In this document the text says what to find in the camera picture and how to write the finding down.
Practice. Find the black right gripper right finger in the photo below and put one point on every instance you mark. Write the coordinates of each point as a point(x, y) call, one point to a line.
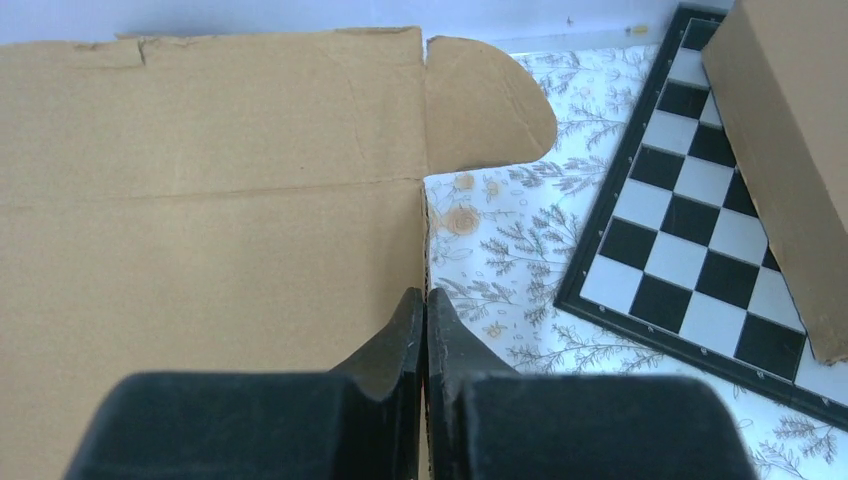
point(487, 421)

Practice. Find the floral patterned table mat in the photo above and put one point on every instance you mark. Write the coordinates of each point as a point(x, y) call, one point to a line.
point(502, 239)

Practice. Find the closed brown cardboard box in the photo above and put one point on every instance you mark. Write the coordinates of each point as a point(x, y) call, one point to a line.
point(778, 70)

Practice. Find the black white chessboard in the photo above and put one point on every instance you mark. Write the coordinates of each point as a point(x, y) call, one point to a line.
point(674, 255)

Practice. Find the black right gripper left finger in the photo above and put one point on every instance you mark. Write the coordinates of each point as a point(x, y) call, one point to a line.
point(358, 420)

